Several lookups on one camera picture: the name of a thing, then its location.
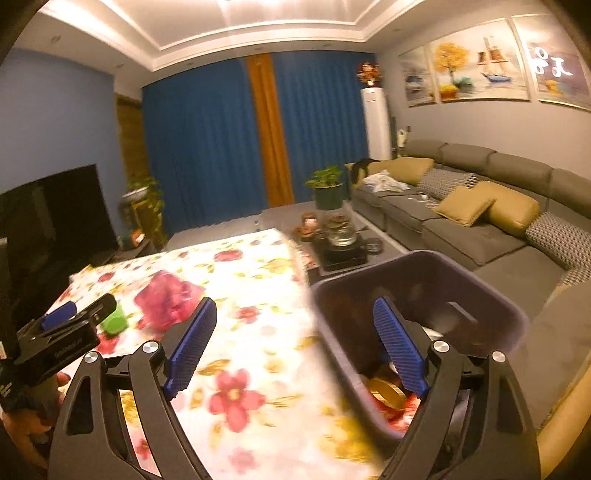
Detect purple pink plastic bag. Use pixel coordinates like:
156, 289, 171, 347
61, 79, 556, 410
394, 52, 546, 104
134, 270, 205, 334

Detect red white plastic bag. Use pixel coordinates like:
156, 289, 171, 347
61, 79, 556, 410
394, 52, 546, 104
384, 394, 421, 435

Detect red gold cup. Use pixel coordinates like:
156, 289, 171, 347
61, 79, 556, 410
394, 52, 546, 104
366, 378, 407, 410

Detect dark grey trash bin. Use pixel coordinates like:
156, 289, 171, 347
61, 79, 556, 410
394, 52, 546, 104
311, 250, 530, 453

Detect person's left hand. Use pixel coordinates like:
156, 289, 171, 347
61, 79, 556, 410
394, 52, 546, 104
2, 370, 71, 471

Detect black television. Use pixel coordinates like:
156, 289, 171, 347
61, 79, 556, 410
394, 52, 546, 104
1, 165, 118, 326

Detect floral tablecloth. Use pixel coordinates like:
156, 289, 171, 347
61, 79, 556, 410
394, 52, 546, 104
59, 229, 383, 479

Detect plant on wooden stand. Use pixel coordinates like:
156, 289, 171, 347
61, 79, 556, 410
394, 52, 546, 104
119, 176, 167, 251

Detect glass teapot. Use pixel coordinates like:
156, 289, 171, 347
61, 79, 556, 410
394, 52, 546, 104
325, 214, 358, 247

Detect orange curtain strip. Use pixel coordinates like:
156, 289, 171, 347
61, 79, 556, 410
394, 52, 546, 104
246, 53, 294, 208

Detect mustard cushion small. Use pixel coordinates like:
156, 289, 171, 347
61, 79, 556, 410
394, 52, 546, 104
432, 186, 495, 227

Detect grey sectional sofa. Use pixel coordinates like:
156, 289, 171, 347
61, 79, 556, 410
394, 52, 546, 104
346, 140, 590, 479

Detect patterned pillow far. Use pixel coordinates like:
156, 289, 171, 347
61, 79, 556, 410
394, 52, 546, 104
418, 168, 479, 200

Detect patterned pillow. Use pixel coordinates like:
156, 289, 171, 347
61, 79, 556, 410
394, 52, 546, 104
525, 212, 591, 269
418, 168, 479, 200

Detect mustard cushion large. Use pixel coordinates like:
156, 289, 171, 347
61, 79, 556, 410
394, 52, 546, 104
473, 181, 541, 238

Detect white cloth on sofa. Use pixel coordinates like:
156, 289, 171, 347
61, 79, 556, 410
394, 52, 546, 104
362, 169, 411, 193

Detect blue curtain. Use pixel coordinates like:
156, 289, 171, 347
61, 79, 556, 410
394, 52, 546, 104
143, 51, 376, 234

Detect potted green plant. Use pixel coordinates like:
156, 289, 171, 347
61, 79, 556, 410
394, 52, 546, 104
304, 165, 342, 211

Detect mustard cushion far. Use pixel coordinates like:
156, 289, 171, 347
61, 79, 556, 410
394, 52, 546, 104
368, 157, 435, 186

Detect patterned pillow near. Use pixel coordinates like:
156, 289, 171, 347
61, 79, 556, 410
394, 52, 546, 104
525, 212, 591, 269

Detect white standing air conditioner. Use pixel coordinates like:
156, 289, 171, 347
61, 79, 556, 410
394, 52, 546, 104
361, 87, 392, 161

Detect red flower decoration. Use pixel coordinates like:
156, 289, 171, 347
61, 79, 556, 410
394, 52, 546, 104
356, 61, 382, 88

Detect left landscape painting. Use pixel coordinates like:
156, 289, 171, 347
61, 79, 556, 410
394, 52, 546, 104
399, 46, 436, 107

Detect sailboat tree painting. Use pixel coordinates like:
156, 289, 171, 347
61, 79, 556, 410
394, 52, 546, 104
429, 18, 530, 103

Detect right purple painting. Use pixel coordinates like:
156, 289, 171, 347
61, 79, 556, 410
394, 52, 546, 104
512, 14, 590, 111

